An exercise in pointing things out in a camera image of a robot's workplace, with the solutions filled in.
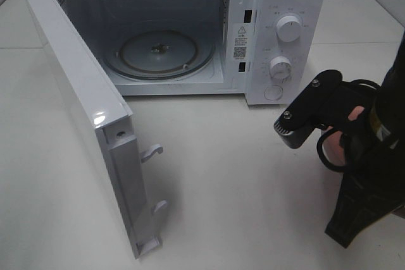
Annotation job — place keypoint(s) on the white warning label sticker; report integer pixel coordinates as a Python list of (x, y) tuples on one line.
[(240, 41)]

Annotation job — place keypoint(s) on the white microwave door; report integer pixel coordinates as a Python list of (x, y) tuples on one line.
[(103, 122)]

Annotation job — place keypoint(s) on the round white door button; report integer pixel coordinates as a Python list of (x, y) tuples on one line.
[(273, 93)]

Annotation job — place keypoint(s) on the pink round plate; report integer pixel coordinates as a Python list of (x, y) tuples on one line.
[(333, 148)]

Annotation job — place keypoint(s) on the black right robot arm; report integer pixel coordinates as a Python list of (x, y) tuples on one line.
[(373, 172)]

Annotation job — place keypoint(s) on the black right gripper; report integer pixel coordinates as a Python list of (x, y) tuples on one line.
[(345, 98)]

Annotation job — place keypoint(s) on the glass microwave turntable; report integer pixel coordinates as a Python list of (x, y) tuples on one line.
[(159, 54)]

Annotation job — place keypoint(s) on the white microwave oven body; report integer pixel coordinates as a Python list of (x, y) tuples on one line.
[(102, 22)]

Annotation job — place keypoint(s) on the upper white power knob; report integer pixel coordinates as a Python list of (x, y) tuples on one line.
[(288, 28)]

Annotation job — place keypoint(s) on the lower white timer knob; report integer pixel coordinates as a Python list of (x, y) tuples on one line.
[(280, 68)]

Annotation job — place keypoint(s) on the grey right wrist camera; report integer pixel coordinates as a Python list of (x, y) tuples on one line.
[(298, 121)]

